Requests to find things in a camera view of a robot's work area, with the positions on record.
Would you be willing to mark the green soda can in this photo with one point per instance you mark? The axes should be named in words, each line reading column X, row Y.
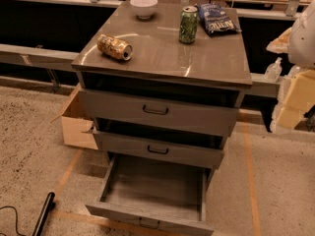
column 188, row 24

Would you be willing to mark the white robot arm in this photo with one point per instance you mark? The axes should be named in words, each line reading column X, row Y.
column 297, row 91

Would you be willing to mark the grey drawer cabinet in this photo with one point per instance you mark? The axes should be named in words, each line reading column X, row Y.
column 152, row 96

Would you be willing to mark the grey top drawer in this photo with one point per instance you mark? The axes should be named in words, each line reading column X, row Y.
column 202, row 119

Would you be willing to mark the grey drawer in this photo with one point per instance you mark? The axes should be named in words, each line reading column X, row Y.
column 202, row 119
column 154, row 194
column 158, row 150

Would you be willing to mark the grey middle drawer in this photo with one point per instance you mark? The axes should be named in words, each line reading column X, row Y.
column 158, row 150

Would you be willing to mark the gold crushed soda can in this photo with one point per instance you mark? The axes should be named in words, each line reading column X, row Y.
column 114, row 47

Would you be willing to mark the grey bottom drawer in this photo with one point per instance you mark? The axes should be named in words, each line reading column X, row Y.
column 154, row 194

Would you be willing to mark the cardboard box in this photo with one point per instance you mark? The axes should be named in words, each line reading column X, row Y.
column 77, row 127

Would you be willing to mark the white bowl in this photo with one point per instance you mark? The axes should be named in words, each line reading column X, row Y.
column 144, row 9

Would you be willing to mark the blue chip bag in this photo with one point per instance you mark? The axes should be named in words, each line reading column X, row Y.
column 215, row 20

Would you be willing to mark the clear pump bottle left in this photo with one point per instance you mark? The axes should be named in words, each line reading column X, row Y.
column 273, row 71

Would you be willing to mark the black pole on floor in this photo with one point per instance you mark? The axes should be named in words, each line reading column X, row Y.
column 48, row 206

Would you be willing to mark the metal rail shelf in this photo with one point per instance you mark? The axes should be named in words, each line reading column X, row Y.
column 32, row 54

